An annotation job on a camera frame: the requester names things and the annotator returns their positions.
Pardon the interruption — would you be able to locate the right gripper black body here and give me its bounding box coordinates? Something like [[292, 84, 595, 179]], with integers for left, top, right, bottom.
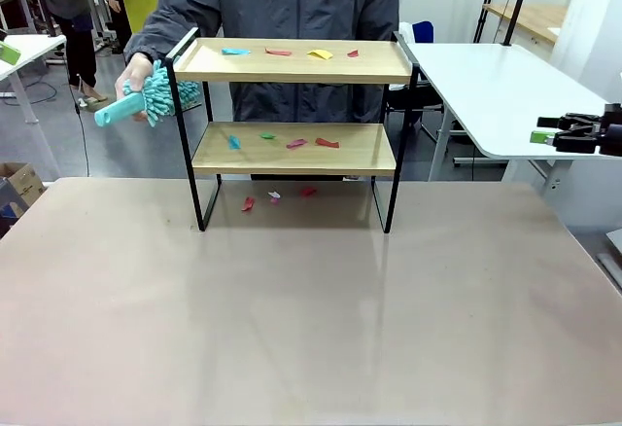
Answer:
[[595, 122, 622, 158]]

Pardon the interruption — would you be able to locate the teal chenille duster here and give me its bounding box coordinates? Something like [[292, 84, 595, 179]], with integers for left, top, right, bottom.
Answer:
[[93, 58, 201, 130]]

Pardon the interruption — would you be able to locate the person's right forearm grey sleeve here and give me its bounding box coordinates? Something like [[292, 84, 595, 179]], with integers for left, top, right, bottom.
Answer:
[[123, 5, 205, 65]]

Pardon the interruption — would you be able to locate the person's right hand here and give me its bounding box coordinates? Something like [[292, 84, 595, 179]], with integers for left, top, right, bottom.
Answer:
[[114, 51, 156, 124]]

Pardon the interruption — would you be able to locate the large white table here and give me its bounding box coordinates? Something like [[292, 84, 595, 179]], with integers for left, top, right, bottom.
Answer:
[[402, 42, 622, 195]]

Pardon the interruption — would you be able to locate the grey green floor mat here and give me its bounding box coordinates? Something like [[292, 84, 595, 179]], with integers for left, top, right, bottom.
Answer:
[[77, 93, 112, 115]]

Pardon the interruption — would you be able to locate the wooden top desk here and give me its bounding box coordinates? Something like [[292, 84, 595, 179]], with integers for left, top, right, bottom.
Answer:
[[482, 2, 570, 47]]

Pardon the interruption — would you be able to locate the black stand pole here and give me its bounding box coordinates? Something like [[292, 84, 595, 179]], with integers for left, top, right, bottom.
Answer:
[[500, 0, 536, 48]]

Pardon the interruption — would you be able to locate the cardboard box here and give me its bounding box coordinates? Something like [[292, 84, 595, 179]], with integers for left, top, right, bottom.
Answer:
[[0, 161, 49, 240]]

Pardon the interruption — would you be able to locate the black tripod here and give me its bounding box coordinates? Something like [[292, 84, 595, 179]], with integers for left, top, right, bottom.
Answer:
[[473, 0, 504, 43]]

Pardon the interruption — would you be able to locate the black chair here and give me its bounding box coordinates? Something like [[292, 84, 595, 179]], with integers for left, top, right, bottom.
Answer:
[[386, 75, 446, 141]]

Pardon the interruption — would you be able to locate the blue chair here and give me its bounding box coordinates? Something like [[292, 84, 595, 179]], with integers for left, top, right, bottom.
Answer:
[[411, 20, 435, 47]]

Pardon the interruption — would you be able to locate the person in grey jacket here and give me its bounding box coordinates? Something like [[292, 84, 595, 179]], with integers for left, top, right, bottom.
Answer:
[[123, 0, 402, 124]]

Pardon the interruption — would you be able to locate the black cable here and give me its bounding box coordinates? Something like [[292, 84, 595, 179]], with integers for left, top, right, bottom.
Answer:
[[67, 70, 93, 178]]

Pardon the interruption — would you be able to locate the two-tier wooden shelf black frame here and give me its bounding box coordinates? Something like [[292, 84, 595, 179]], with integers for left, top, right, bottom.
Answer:
[[164, 26, 422, 235]]

